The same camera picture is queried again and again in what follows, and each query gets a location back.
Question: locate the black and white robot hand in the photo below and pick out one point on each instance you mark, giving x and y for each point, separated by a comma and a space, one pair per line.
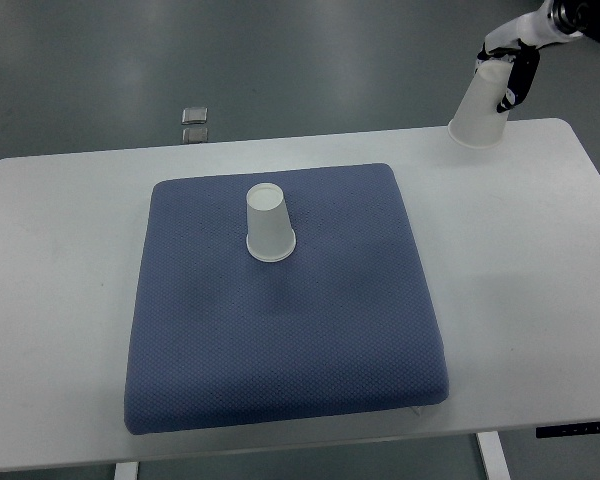
519, 41

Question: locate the white paper cup carried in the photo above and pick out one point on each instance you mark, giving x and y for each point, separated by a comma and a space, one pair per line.
477, 124

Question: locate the white paper cup on mat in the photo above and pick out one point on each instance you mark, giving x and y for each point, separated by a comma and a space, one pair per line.
270, 237

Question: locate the blue-grey textured cushion mat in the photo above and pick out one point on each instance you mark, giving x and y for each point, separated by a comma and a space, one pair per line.
345, 324

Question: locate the upper metal floor plate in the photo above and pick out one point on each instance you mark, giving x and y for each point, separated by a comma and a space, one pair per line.
194, 115

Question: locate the metal floor plate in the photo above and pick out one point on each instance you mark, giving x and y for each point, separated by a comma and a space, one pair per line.
195, 135
194, 115

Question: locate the lower metal floor plate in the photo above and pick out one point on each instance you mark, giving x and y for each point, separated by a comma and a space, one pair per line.
195, 135

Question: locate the black table control panel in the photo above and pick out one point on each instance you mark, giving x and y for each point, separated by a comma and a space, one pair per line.
568, 430

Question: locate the white right table leg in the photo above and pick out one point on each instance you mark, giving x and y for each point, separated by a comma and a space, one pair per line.
492, 455

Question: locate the white table leg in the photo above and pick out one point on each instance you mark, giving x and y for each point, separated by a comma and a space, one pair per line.
492, 455
126, 471

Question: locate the white left table leg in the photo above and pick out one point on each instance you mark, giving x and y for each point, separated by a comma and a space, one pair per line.
126, 471

